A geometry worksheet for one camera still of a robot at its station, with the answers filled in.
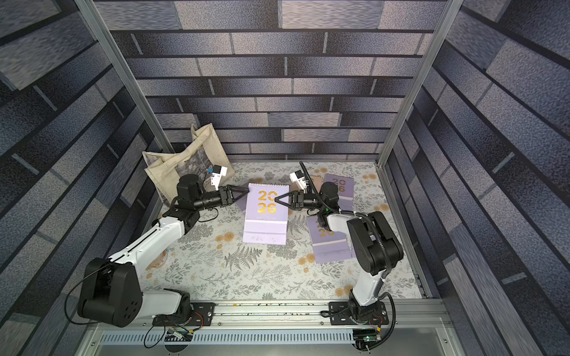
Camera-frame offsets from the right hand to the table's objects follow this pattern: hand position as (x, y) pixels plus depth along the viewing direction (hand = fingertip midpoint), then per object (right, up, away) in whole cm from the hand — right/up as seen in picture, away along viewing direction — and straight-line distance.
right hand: (274, 201), depth 78 cm
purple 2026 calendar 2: (-11, 0, -3) cm, 11 cm away
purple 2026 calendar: (-3, -6, -3) cm, 7 cm away
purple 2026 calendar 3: (+22, -20, +11) cm, 31 cm away
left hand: (-10, +4, -2) cm, 11 cm away
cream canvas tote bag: (-33, +20, +20) cm, 43 cm away
